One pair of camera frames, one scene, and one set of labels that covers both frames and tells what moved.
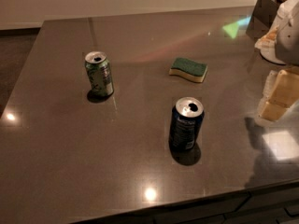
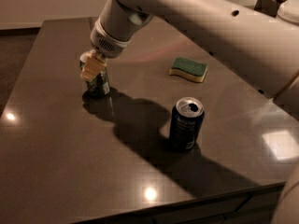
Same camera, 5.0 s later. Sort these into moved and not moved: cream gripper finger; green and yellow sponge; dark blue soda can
Moved: cream gripper finger
Not moved: dark blue soda can; green and yellow sponge
